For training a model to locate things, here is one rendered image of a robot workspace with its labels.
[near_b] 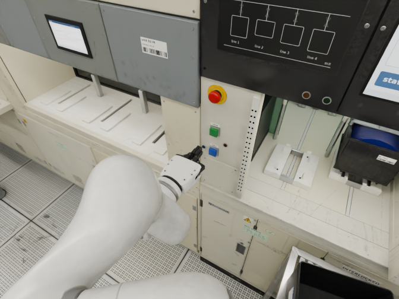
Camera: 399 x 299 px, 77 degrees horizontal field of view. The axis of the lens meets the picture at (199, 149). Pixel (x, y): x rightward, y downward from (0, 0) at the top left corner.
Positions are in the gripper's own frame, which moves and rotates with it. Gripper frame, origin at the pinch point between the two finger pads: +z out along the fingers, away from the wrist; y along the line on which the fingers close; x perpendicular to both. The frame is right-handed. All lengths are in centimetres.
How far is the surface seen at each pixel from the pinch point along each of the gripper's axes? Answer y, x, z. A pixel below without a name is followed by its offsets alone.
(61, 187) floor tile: -143, -120, 6
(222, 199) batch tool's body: 6.1, -37.4, 12.3
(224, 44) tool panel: 1.5, 31.3, 12.2
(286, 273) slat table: 41, -44, -2
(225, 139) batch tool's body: 4.2, -2.2, 12.9
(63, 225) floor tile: -111, -120, -17
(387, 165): 61, -16, 44
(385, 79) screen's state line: 40, 31, 12
